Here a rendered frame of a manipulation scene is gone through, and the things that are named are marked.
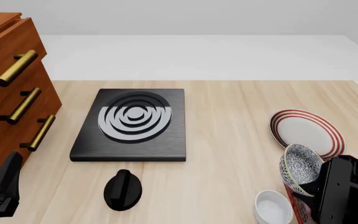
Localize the round black stove knob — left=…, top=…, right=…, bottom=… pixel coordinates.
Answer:
left=103, top=169, right=144, bottom=212

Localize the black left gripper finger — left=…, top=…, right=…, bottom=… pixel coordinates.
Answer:
left=0, top=151, right=24, bottom=204

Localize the flat black stove plate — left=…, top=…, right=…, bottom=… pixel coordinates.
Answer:
left=69, top=88, right=188, bottom=163

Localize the black patterned bowl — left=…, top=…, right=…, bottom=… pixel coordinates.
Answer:
left=278, top=143, right=326, bottom=198

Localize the brass drawer handle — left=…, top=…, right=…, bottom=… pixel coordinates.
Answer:
left=19, top=114, right=57, bottom=152
left=0, top=49, right=39, bottom=88
left=0, top=86, right=42, bottom=126

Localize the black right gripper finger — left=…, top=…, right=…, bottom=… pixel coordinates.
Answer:
left=291, top=180, right=319, bottom=198
left=313, top=154, right=358, bottom=224

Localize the white plate with red rings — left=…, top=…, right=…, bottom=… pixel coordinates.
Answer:
left=268, top=108, right=347, bottom=162

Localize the white ramekin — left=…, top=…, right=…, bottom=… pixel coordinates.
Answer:
left=252, top=189, right=295, bottom=224

